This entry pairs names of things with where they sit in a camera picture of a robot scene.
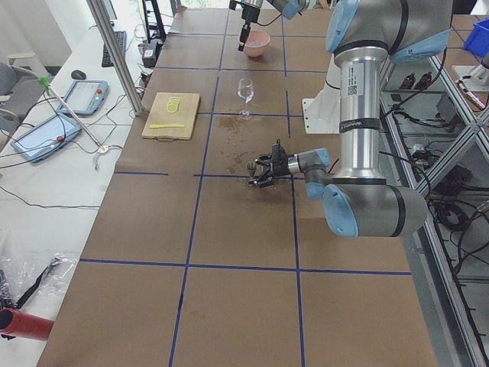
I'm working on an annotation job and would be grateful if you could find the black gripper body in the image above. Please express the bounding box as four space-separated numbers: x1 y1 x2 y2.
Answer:
241 5 260 26
267 155 290 178

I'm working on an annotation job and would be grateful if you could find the steel cone jigger cup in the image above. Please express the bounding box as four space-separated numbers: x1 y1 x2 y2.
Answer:
246 161 257 177

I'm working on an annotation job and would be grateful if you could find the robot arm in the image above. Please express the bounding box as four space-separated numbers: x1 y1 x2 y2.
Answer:
251 1 453 237
229 0 316 51

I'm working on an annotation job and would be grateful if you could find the clear wine glass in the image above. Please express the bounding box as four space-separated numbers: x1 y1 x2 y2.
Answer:
238 78 254 119

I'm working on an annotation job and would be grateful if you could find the pink bowl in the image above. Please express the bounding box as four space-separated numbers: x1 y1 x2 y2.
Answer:
243 30 270 57

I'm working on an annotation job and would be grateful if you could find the yellow plastic knife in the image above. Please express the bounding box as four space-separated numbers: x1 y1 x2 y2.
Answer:
149 123 185 129

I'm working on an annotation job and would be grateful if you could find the wooden cutting board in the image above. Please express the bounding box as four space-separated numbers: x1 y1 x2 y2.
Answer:
141 93 200 141

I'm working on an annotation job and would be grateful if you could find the black keyboard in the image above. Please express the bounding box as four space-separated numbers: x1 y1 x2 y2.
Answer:
101 30 128 68

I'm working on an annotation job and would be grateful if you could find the black computer mouse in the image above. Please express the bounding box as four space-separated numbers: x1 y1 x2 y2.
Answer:
71 70 87 80

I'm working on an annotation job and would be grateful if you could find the blue teach pendant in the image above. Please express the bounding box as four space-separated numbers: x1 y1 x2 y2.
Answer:
10 114 82 163
63 80 108 116

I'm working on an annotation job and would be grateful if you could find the crumpled clear plastic bag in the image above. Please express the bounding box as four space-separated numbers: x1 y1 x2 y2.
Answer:
1 252 79 310

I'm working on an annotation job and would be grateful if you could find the red thermos bottle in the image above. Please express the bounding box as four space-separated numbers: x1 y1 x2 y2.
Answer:
1 308 54 341

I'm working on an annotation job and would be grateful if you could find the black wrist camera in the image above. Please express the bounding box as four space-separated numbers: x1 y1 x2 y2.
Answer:
271 138 287 161

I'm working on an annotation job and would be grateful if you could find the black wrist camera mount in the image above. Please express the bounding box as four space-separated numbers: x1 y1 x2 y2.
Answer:
228 0 241 11

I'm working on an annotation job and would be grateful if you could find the aluminium frame post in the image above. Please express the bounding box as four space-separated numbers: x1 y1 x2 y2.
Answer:
86 0 144 116

